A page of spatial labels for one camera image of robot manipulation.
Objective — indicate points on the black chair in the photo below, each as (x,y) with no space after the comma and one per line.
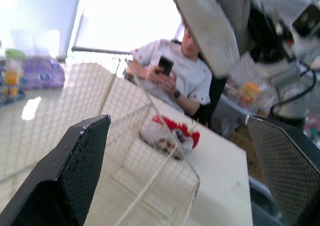
(215,98)

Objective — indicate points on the clear pack with orange contents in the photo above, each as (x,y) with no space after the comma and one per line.
(247,92)

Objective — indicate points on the large grey shoe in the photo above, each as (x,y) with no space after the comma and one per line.
(207,28)

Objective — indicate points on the red and white shoe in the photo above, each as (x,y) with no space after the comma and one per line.
(178,129)

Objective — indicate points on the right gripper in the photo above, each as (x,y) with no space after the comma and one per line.
(265,33)

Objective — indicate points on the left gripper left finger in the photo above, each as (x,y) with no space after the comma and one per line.
(50,186)

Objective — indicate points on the purple pack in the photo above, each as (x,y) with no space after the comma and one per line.
(42,72)

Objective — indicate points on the person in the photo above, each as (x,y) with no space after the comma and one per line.
(192,78)

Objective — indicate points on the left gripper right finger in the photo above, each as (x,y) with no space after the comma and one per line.
(287,176)

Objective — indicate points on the black smartphone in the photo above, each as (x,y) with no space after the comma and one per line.
(165,64)

